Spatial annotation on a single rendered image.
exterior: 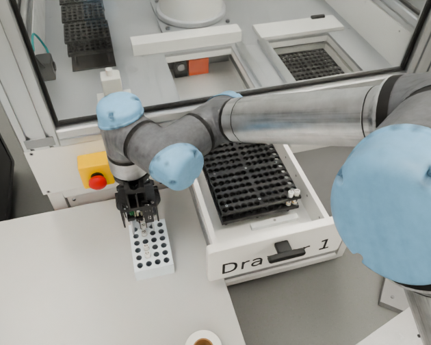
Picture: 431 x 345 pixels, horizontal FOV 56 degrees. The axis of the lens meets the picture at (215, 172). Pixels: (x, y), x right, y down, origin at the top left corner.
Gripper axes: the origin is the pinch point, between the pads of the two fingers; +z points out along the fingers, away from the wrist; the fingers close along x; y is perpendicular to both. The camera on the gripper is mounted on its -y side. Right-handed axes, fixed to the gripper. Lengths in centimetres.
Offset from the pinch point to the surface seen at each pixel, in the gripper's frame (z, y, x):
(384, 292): 78, 0, 89
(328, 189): 26, -18, 60
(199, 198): -8.1, 2.8, 12.8
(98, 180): -7.8, -7.7, -8.0
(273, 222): -3.4, 9.4, 27.8
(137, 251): 3.0, 5.7, -2.2
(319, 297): 81, -6, 64
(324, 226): -11.2, 17.8, 34.2
